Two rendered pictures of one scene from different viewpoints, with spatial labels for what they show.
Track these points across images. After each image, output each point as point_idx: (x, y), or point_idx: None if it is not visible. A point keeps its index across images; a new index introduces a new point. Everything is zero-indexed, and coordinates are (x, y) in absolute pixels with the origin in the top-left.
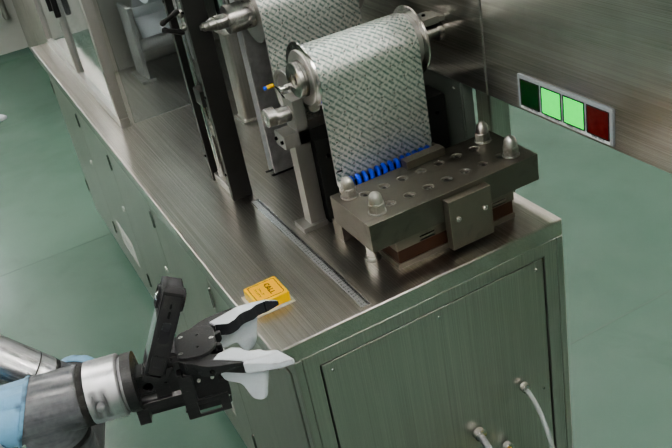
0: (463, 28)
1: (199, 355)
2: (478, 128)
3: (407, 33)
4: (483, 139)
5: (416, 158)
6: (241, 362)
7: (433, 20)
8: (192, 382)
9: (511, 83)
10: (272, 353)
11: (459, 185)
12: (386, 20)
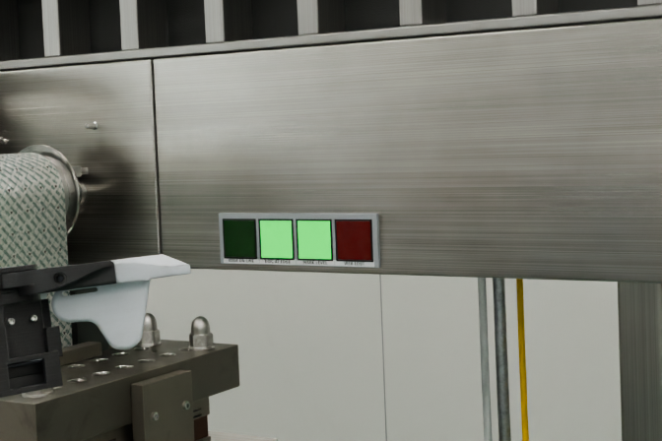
0: (122, 177)
1: (22, 266)
2: (145, 321)
3: (48, 171)
4: (152, 338)
5: (66, 350)
6: (110, 261)
7: (74, 170)
8: (3, 319)
9: (206, 234)
10: (156, 255)
11: (149, 368)
12: (16, 154)
